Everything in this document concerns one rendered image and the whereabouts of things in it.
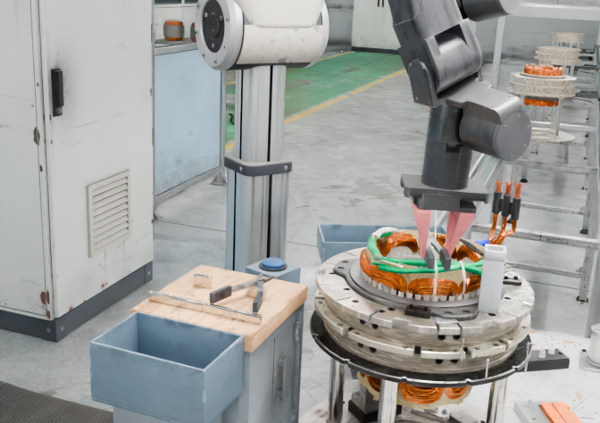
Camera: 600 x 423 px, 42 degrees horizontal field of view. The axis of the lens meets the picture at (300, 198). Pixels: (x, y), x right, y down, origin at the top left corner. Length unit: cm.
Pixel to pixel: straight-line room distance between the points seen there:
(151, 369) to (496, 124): 51
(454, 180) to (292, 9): 59
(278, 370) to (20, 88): 220
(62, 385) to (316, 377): 174
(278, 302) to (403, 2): 48
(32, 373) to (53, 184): 74
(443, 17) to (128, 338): 59
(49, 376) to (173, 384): 223
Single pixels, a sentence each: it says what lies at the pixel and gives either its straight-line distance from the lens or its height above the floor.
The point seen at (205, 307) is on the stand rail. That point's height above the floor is 107.
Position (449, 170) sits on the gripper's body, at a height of 131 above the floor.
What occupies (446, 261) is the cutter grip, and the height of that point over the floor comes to 120.
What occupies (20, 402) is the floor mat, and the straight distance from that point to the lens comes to 304.
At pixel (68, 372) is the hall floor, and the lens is 322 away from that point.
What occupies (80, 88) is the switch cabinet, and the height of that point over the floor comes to 104.
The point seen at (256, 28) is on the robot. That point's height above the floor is 143.
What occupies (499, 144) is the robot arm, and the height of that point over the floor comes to 136.
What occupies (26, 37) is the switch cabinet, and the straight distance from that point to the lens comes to 314.
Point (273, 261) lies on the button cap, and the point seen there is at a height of 104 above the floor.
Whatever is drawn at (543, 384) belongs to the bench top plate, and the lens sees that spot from 162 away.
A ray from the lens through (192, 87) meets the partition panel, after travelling 527.
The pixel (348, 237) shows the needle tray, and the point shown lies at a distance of 151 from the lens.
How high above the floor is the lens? 152
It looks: 16 degrees down
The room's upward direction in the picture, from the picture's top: 3 degrees clockwise
